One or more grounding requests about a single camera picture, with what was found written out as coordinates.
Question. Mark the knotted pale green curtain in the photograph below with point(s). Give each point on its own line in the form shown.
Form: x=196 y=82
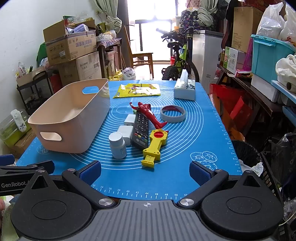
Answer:
x=205 y=16

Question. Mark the green bag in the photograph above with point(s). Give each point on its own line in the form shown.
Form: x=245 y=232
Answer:
x=41 y=53

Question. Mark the open printed cardboard box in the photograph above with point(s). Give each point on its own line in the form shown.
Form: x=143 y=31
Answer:
x=69 y=51

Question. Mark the grey tape roll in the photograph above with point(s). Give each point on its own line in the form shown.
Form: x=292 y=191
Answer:
x=166 y=117

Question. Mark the large white plastic bag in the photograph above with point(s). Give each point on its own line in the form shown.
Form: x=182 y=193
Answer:
x=272 y=20

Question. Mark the dark red gift box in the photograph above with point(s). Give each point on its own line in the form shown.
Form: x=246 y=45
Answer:
x=266 y=3

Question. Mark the yellow detergent jug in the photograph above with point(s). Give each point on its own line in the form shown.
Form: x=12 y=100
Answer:
x=115 y=76

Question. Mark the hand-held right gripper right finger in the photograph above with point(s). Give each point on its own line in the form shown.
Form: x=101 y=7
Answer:
x=198 y=173

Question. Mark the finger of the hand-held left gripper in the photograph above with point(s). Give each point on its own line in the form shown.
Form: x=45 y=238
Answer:
x=44 y=166
x=7 y=160

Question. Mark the dark wooden shelf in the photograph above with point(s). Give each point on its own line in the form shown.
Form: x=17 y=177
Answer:
x=259 y=92

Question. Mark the black round bin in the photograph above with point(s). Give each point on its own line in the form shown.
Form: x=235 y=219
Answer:
x=245 y=150

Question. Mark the taped brown cardboard box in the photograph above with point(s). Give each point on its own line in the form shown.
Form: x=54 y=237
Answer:
x=23 y=143

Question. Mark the clear plastic tray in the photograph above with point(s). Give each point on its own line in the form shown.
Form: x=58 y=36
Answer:
x=107 y=36

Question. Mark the red bucket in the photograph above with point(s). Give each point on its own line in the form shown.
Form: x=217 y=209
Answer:
x=174 y=61

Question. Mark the yellow printed packet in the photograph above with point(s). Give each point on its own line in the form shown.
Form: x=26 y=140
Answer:
x=138 y=91

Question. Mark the white foam box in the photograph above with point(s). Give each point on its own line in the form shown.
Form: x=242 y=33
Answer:
x=263 y=89

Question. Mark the large wrapped carton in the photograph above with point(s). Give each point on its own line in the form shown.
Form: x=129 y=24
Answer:
x=87 y=67

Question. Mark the floral cloth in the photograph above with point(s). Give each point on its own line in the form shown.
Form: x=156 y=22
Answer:
x=188 y=20

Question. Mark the white pill bottle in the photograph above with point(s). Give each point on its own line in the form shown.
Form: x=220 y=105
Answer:
x=118 y=146

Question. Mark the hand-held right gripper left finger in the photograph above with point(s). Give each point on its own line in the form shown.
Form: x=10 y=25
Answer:
x=91 y=173

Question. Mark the red toy figure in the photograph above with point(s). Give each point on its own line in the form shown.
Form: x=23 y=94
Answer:
x=150 y=114

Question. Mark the black mesh crate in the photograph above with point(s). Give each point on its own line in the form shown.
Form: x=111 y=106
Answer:
x=272 y=185

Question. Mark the yellow toy launcher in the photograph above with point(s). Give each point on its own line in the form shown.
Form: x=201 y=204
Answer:
x=155 y=146

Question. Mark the green and white box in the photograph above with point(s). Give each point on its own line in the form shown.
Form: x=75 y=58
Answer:
x=233 y=59

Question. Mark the red paper bags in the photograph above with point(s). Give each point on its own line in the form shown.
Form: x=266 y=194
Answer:
x=231 y=104

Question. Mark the person's left hand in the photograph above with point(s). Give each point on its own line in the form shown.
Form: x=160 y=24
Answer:
x=1 y=205

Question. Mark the light blue shelf unit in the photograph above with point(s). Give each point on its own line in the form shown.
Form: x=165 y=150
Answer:
x=286 y=102

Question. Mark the pink flat package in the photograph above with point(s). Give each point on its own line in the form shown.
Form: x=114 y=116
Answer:
x=248 y=53

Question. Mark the black remote control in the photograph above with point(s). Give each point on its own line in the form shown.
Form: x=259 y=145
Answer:
x=140 y=132

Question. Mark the white charger block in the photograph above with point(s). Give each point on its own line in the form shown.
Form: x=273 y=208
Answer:
x=129 y=120
x=126 y=135

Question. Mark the amber bottle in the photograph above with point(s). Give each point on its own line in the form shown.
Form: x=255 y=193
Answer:
x=223 y=58

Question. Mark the cardboard box on cart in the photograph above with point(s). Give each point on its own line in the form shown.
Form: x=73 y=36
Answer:
x=30 y=76

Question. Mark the red and white appliance box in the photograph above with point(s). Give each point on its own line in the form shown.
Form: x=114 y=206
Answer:
x=56 y=82

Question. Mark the teal storage bin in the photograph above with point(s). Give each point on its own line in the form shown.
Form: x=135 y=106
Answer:
x=266 y=60

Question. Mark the tall brown cardboard box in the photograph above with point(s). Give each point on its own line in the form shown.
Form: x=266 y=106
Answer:
x=246 y=27

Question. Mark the beige plastic basket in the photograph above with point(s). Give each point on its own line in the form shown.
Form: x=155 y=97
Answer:
x=69 y=129

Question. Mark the dark wooden side table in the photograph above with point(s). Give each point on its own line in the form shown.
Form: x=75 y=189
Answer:
x=101 y=58

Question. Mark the black plastic bag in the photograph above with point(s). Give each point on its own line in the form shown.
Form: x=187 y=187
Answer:
x=284 y=150

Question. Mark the black utility cart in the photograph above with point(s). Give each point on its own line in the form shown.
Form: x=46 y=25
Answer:
x=39 y=102

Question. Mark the wooden chair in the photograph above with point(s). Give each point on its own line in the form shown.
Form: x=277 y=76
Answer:
x=141 y=56

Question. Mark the blue silicone mat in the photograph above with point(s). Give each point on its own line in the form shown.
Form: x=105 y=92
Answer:
x=185 y=143

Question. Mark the tissue box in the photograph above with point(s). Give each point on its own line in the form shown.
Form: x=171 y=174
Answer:
x=185 y=89

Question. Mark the green and black bicycle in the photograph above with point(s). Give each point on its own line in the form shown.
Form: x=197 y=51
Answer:
x=182 y=58

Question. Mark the green container with clear lid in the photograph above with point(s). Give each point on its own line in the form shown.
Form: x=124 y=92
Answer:
x=9 y=132

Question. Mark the light green garment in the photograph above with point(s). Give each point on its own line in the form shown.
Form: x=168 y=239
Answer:
x=10 y=222

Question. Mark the white crumpled bag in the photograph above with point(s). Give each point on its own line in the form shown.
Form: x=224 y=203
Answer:
x=286 y=71

